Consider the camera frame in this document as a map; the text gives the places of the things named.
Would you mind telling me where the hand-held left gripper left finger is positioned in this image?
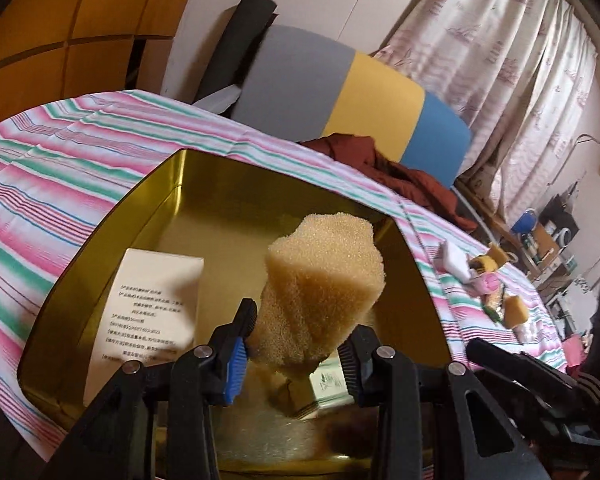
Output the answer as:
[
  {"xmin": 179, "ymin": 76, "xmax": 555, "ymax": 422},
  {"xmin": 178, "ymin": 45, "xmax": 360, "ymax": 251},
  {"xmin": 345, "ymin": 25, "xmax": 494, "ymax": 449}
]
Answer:
[{"xmin": 40, "ymin": 297, "xmax": 258, "ymax": 480}]

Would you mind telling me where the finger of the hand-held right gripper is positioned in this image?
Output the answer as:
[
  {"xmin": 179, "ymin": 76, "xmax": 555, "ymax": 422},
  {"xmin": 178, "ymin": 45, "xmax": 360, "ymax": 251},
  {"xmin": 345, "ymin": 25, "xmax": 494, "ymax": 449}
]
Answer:
[
  {"xmin": 485, "ymin": 375, "xmax": 600, "ymax": 448},
  {"xmin": 466, "ymin": 338, "xmax": 581, "ymax": 401}
]

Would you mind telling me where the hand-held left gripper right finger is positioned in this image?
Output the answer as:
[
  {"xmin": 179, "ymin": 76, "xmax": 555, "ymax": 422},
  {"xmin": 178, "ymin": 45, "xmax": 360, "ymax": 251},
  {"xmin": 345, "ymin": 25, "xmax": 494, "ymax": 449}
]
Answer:
[{"xmin": 337, "ymin": 325, "xmax": 548, "ymax": 480}]

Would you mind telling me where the clear plastic bag bundle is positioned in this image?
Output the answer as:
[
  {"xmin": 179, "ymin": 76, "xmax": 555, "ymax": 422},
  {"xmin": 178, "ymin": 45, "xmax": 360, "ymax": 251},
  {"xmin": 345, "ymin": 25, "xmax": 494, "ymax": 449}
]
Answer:
[{"xmin": 512, "ymin": 322, "xmax": 541, "ymax": 343}]

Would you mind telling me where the tan foam sponge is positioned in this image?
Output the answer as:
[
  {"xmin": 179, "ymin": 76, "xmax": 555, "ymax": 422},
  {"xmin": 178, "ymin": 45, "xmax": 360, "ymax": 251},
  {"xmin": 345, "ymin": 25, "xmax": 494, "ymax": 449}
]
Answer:
[{"xmin": 255, "ymin": 214, "xmax": 386, "ymax": 376}]

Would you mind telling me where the gold metal tin box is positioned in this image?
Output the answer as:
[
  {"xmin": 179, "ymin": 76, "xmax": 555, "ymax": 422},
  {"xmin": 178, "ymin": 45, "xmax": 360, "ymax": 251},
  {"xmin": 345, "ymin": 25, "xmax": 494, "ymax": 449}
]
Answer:
[{"xmin": 17, "ymin": 147, "xmax": 453, "ymax": 480}]

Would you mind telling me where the small green printed box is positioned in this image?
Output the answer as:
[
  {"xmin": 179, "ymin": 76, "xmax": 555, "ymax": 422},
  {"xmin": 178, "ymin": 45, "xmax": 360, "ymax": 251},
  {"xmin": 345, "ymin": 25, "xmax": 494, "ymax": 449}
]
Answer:
[{"xmin": 275, "ymin": 360, "xmax": 352, "ymax": 418}]

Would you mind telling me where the yellow sponge block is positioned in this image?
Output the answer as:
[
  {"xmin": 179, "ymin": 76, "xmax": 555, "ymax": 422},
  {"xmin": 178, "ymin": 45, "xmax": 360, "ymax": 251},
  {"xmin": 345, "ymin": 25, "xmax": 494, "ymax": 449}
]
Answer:
[{"xmin": 500, "ymin": 294, "xmax": 528, "ymax": 331}]

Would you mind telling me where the yellow green packet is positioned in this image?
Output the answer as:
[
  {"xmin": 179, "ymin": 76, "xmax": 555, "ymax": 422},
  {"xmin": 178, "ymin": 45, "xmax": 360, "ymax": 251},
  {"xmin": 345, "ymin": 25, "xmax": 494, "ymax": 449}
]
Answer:
[{"xmin": 482, "ymin": 290, "xmax": 506, "ymax": 321}]

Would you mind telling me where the purple pink packet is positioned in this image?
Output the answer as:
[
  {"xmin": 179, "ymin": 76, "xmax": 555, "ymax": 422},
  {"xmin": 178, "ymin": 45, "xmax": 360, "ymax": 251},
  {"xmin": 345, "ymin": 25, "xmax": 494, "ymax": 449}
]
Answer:
[{"xmin": 472, "ymin": 272, "xmax": 503, "ymax": 296}]

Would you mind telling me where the white printed carton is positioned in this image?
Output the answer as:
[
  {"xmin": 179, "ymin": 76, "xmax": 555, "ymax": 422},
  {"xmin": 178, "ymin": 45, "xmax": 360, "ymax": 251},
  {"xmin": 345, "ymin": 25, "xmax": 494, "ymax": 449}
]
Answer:
[{"xmin": 82, "ymin": 247, "xmax": 206, "ymax": 406}]

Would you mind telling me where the wooden desk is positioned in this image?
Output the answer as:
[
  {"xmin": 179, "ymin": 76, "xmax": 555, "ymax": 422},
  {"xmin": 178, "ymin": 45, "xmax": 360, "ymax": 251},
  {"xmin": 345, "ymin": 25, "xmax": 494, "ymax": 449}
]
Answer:
[{"xmin": 480, "ymin": 210, "xmax": 563, "ymax": 273}]

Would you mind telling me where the black shelf unit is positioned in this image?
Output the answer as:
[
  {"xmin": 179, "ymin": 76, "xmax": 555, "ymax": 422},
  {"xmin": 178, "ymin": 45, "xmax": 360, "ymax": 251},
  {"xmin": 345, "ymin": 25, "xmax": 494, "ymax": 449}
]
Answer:
[{"xmin": 540, "ymin": 197, "xmax": 581, "ymax": 251}]

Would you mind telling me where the dark red cloth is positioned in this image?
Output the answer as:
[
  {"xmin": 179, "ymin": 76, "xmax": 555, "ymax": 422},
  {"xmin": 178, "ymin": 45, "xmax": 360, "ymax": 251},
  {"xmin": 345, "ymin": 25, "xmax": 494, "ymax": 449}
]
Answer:
[{"xmin": 300, "ymin": 132, "xmax": 478, "ymax": 233}]

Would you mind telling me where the pink green striped bedsheet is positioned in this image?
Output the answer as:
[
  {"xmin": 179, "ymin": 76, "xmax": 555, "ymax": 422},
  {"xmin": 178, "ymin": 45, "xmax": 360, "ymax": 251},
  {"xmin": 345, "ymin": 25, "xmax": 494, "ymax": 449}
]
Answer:
[{"xmin": 0, "ymin": 89, "xmax": 568, "ymax": 466}]

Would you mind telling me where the grey yellow blue headboard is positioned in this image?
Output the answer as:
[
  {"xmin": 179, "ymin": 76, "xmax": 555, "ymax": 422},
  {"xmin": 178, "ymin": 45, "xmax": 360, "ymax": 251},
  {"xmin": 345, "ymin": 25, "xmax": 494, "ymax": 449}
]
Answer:
[{"xmin": 227, "ymin": 24, "xmax": 473, "ymax": 188}]

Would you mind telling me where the pink patterned curtain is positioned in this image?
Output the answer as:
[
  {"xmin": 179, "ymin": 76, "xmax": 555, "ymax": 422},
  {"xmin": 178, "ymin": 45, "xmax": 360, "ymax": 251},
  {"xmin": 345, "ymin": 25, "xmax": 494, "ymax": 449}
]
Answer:
[{"xmin": 372, "ymin": 0, "xmax": 600, "ymax": 226}]

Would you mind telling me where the black rolled mat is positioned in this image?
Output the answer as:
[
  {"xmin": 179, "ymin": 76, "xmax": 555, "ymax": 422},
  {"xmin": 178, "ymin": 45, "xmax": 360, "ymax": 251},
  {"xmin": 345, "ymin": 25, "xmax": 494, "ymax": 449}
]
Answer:
[{"xmin": 197, "ymin": 0, "xmax": 278, "ymax": 106}]

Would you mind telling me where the wooden wardrobe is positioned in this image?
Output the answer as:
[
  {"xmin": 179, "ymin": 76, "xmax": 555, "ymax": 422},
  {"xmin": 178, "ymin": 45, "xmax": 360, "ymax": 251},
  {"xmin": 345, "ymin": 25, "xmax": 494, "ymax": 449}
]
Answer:
[{"xmin": 0, "ymin": 0, "xmax": 206, "ymax": 133}]

